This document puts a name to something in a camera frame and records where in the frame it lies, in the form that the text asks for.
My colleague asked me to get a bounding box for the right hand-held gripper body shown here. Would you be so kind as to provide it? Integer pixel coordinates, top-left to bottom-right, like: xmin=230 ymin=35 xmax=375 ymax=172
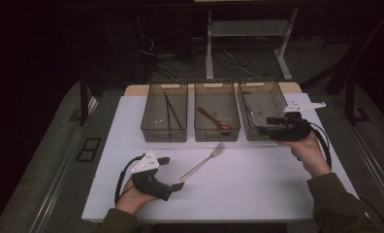
xmin=272 ymin=101 xmax=327 ymax=143

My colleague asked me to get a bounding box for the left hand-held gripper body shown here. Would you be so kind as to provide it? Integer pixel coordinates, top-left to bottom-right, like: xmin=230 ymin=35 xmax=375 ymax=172
xmin=130 ymin=150 xmax=174 ymax=202

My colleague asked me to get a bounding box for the smoky clear plastic bin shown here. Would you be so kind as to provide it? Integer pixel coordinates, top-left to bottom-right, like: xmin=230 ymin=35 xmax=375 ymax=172
xmin=193 ymin=81 xmax=241 ymax=143
xmin=140 ymin=81 xmax=189 ymax=144
xmin=237 ymin=79 xmax=297 ymax=142

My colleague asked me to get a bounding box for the steel fork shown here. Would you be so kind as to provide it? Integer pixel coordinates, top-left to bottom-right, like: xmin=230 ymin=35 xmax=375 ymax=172
xmin=179 ymin=142 xmax=227 ymax=183

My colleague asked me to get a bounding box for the brown wooden spoon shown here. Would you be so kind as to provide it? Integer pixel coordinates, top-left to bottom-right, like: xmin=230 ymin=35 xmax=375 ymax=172
xmin=197 ymin=106 xmax=233 ymax=131

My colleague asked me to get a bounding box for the person's left hand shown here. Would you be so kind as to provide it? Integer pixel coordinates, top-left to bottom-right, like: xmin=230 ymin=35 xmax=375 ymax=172
xmin=115 ymin=178 xmax=159 ymax=216

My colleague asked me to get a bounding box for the person's right hand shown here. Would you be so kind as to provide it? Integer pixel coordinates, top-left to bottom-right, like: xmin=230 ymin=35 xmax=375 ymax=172
xmin=278 ymin=130 xmax=332 ymax=179

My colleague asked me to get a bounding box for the black metal stand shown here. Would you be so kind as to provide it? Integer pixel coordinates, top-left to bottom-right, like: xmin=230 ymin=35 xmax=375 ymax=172
xmin=344 ymin=79 xmax=372 ymax=126

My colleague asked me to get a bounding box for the black slanted stand leg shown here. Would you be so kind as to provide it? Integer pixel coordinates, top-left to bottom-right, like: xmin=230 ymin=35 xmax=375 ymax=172
xmin=325 ymin=9 xmax=384 ymax=96

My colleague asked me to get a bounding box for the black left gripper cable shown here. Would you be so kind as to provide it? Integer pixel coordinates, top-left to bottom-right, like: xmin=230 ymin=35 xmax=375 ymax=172
xmin=113 ymin=153 xmax=145 ymax=206

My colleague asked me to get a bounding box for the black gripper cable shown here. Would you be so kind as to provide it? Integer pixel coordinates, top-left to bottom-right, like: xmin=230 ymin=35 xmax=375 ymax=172
xmin=307 ymin=119 xmax=334 ymax=170
xmin=113 ymin=153 xmax=145 ymax=206

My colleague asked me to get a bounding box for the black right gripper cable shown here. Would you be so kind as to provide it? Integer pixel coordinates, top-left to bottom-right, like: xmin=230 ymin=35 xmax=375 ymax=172
xmin=307 ymin=119 xmax=334 ymax=170

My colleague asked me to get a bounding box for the white floor cable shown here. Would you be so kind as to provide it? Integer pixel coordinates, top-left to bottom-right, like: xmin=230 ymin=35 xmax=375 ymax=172
xmin=223 ymin=48 xmax=262 ymax=79

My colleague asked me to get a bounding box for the metal floor rail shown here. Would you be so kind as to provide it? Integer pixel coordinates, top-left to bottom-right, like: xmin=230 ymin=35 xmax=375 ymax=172
xmin=348 ymin=122 xmax=384 ymax=208
xmin=28 ymin=96 xmax=99 ymax=233

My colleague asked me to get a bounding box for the tangle of black floor cables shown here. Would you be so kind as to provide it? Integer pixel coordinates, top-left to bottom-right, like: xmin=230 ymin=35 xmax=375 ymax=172
xmin=138 ymin=32 xmax=262 ymax=81

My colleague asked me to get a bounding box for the white desk frame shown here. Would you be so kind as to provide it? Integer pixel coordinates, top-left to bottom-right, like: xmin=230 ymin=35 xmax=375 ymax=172
xmin=205 ymin=8 xmax=300 ymax=82

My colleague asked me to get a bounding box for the black floor cable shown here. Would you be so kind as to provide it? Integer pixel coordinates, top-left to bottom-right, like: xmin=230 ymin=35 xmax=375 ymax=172
xmin=358 ymin=194 xmax=384 ymax=233

